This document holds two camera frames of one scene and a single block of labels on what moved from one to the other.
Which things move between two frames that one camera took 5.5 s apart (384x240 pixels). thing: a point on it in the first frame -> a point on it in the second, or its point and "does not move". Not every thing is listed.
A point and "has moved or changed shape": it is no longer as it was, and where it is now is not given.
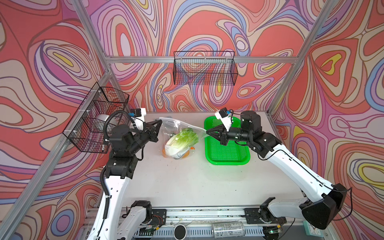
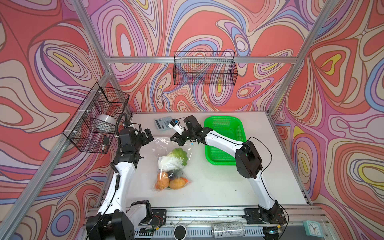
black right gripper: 221,133 -> 178,139
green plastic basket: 234,153 does not move
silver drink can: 230,229 does not move
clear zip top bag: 179,140 has moved or changed shape
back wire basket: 204,68 does not move
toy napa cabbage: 181,143 has moved or changed shape
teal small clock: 311,230 does not move
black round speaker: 180,232 does not move
